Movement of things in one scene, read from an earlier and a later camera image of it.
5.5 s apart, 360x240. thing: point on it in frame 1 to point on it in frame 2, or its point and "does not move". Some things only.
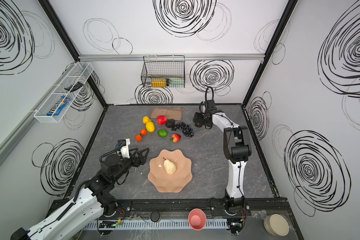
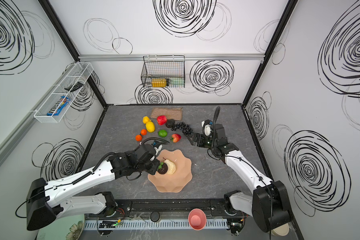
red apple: [161, 120] does not move
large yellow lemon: [150, 126] does not move
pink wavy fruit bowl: [170, 171] does not move
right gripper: [200, 119] to [198, 139]
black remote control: [75, 87] does not move
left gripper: [134, 157] to [153, 165]
